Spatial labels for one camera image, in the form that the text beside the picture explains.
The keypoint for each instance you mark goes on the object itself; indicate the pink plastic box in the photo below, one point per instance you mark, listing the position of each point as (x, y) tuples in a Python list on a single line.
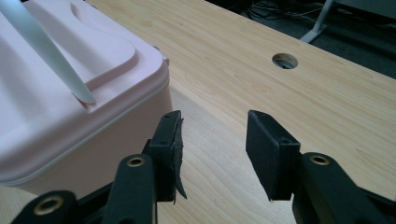
[(71, 93)]

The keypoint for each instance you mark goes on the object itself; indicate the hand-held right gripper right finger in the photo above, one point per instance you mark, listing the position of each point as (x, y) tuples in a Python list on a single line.
[(270, 155)]

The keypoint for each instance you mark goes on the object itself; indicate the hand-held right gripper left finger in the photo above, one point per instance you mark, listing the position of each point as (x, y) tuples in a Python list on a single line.
[(166, 149)]

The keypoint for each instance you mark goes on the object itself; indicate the white metal stand leg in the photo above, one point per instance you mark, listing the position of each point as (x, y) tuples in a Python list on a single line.
[(317, 23)]

